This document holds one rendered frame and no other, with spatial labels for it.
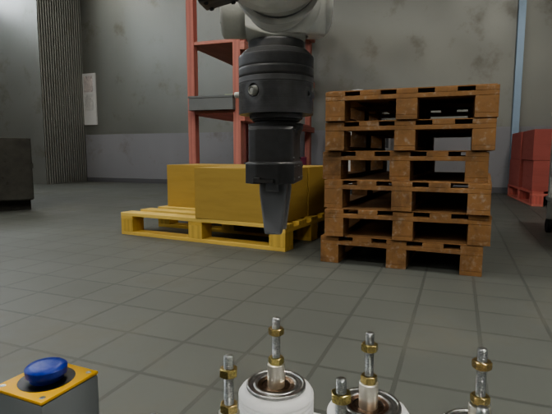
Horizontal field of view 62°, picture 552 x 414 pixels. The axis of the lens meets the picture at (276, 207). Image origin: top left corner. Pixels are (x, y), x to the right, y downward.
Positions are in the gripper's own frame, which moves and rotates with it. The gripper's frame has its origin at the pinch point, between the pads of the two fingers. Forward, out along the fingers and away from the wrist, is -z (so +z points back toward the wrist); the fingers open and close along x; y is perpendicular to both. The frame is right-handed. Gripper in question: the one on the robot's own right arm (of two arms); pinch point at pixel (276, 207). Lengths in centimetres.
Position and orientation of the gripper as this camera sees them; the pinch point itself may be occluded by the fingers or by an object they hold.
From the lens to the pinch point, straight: 55.7
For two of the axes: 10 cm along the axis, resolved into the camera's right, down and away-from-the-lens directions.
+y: -9.9, -0.2, 1.6
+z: 0.0, -9.9, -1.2
